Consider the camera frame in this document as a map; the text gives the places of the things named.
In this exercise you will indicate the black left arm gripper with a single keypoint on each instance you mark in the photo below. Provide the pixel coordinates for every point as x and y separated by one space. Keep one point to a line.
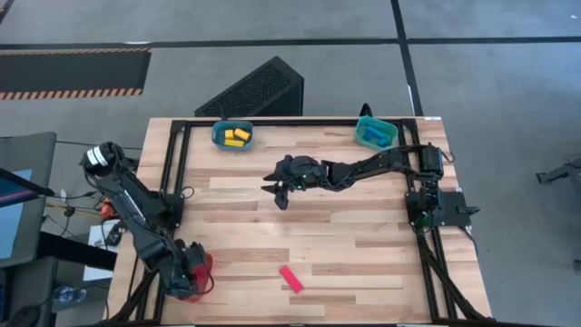
190 272

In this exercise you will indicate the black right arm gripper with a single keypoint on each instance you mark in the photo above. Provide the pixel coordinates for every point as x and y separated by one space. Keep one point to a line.
302 171

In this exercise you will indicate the yellow rectangular block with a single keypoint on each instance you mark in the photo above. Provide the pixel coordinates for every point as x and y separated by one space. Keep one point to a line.
234 143
229 134

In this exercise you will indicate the blue block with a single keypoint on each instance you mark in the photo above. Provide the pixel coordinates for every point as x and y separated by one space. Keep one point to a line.
373 132
384 142

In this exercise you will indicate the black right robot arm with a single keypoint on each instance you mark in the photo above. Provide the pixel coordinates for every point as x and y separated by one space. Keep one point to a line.
377 163

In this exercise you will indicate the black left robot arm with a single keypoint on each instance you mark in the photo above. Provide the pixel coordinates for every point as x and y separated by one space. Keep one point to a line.
136 204

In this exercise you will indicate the orange-red plastic tray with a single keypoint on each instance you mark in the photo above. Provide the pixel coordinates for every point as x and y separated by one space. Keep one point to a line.
209 272

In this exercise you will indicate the blue plastic bin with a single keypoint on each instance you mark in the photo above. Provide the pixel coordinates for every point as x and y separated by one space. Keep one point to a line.
218 141

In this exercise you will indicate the long red block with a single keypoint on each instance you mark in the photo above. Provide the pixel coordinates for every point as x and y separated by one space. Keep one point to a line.
291 279

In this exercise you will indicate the white paper sheet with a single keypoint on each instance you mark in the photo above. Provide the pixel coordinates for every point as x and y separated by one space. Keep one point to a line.
97 254

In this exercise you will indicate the teal plastic bin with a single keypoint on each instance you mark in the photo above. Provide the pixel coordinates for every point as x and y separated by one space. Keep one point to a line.
361 136

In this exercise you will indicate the orange round button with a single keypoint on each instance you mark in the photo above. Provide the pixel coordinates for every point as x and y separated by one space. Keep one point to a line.
107 211

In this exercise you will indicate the black perforated box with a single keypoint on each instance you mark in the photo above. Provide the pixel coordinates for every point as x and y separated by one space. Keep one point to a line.
254 91

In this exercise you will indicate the clear water bottle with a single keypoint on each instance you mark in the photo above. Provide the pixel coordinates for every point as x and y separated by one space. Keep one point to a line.
68 294

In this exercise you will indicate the grey monitor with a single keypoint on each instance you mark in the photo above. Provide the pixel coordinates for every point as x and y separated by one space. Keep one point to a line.
27 218

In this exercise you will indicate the black rod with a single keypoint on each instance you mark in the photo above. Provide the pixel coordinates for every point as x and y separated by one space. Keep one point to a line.
22 181

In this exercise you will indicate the black hazard-striped floor mat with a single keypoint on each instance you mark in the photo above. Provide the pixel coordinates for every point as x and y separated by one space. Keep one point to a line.
68 72

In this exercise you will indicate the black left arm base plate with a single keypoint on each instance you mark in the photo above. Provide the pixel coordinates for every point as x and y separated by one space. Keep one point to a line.
174 213

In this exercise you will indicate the black aluminium table frame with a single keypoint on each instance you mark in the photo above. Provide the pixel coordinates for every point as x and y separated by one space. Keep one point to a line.
426 272

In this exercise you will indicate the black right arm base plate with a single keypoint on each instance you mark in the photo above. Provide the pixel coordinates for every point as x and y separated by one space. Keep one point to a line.
454 206

